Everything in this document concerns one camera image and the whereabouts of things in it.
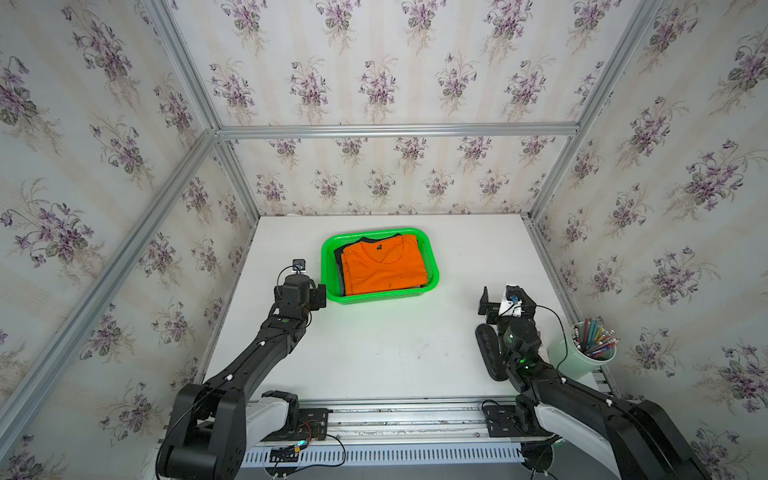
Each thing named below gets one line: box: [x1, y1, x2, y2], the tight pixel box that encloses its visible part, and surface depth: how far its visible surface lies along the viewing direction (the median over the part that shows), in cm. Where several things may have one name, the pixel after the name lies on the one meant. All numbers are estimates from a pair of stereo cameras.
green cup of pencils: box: [547, 317, 621, 379], surface depth 74 cm
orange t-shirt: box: [342, 235, 428, 295], surface depth 100 cm
